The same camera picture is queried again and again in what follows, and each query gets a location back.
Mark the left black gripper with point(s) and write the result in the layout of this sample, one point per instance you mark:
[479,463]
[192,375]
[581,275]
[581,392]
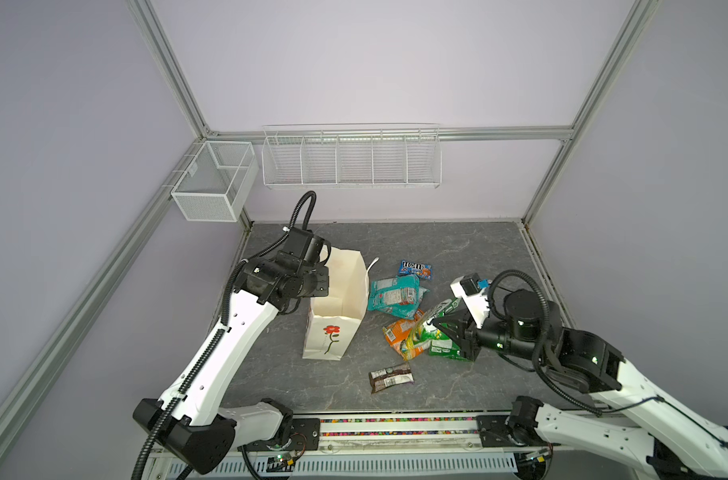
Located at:
[319,283]

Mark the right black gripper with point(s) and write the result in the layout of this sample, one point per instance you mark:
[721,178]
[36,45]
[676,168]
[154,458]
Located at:
[460,330]

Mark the white flower paper bag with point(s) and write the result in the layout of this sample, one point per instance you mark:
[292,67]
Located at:
[334,320]

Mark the brown chocolate bar wrapper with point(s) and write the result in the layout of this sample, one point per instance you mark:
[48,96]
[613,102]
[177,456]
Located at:
[385,378]

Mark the yellow green fox's candy bag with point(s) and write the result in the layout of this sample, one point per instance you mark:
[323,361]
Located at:
[443,306]

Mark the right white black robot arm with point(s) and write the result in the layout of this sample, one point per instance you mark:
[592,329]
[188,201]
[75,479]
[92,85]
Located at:
[623,415]

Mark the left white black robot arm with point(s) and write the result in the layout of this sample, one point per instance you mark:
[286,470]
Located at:
[186,419]

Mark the green snack packet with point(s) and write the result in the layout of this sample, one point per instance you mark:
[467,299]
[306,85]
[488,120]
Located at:
[443,333]

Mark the orange snack packet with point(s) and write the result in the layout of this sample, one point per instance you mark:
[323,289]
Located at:
[403,337]

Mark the blue m&m's candy packet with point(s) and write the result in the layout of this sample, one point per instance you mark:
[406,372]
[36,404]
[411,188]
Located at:
[421,270]

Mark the teal snack packet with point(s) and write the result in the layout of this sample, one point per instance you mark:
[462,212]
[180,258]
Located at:
[398,296]

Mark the white mesh box basket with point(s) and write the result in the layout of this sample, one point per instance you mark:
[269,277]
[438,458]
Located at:
[217,181]

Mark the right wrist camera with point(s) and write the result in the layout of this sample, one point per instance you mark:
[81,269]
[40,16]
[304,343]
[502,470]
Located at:
[472,289]

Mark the white wire shelf basket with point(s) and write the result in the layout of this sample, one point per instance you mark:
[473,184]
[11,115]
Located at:
[352,155]

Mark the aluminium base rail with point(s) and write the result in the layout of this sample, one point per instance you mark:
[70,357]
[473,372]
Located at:
[370,446]

